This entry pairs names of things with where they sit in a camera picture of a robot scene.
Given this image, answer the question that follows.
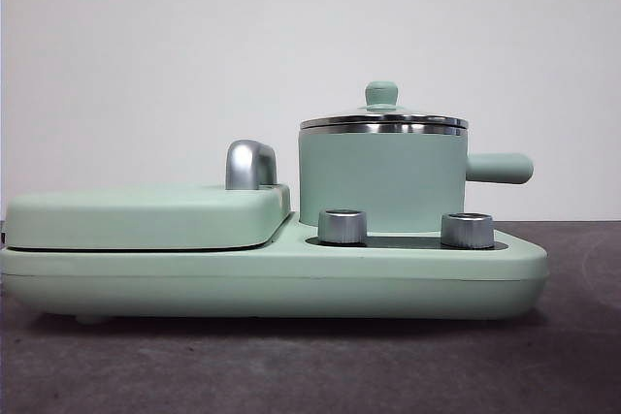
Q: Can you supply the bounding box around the glass lid with green knob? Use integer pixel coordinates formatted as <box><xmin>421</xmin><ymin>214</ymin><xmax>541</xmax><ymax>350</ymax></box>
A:
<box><xmin>298</xmin><ymin>80</ymin><xmax>470</xmax><ymax>128</ymax></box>

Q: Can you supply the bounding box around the green griddle cover silver handle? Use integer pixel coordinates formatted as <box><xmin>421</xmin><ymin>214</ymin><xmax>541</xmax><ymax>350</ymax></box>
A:
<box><xmin>3</xmin><ymin>139</ymin><xmax>293</xmax><ymax>252</ymax></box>

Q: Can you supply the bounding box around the mint green breakfast machine base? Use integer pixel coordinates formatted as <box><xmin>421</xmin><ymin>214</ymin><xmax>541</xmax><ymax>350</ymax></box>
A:
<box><xmin>0</xmin><ymin>213</ymin><xmax>551</xmax><ymax>326</ymax></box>

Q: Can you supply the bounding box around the mint green steamer pot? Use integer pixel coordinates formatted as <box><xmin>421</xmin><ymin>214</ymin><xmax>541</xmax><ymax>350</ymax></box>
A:
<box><xmin>297</xmin><ymin>122</ymin><xmax>536</xmax><ymax>235</ymax></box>

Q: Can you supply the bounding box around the silver control knob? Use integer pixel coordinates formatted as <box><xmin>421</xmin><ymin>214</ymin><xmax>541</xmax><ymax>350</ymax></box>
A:
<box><xmin>316</xmin><ymin>208</ymin><xmax>369</xmax><ymax>246</ymax></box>
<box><xmin>440</xmin><ymin>210</ymin><xmax>496</xmax><ymax>248</ymax></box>

